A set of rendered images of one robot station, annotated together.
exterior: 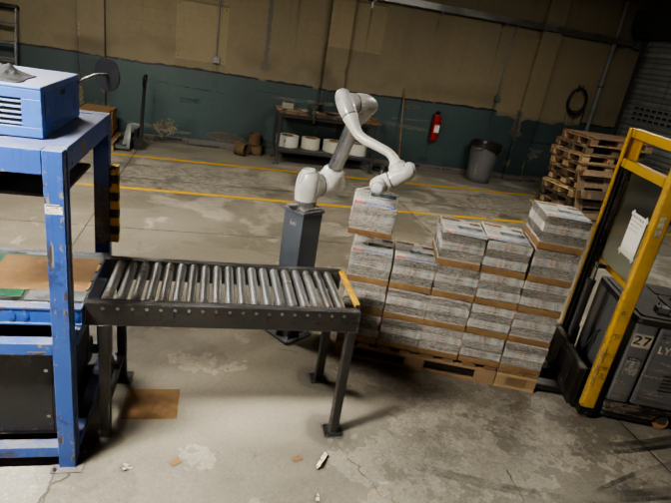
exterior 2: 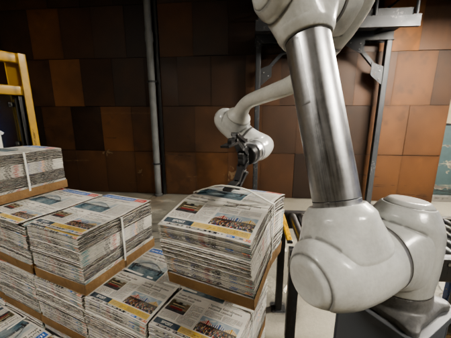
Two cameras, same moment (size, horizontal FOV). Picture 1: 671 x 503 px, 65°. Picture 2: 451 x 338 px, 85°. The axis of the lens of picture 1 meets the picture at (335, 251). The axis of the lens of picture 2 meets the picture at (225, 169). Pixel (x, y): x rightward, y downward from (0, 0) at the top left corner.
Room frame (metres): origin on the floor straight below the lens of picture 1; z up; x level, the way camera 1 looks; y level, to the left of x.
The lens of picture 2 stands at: (4.13, 0.05, 1.47)
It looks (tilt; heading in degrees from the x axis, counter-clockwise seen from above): 13 degrees down; 201
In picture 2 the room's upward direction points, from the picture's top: straight up
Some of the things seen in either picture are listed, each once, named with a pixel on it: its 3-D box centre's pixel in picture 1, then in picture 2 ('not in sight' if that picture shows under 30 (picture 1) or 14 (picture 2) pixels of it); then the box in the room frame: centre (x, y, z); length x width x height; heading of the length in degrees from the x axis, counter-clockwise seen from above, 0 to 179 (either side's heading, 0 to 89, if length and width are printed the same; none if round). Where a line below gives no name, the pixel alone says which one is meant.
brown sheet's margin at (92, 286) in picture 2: (454, 253); (101, 255); (3.40, -0.82, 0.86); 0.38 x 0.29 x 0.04; 178
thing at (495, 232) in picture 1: (504, 233); (47, 202); (3.40, -1.11, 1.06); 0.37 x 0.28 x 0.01; 176
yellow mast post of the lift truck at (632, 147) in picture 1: (595, 250); not in sight; (3.67, -1.87, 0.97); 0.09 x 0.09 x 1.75; 87
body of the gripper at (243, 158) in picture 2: not in sight; (245, 156); (3.25, -0.20, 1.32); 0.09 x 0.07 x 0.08; 175
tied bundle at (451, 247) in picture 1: (457, 243); (98, 237); (3.40, -0.82, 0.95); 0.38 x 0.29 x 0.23; 178
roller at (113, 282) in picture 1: (113, 281); not in sight; (2.38, 1.10, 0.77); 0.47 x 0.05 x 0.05; 15
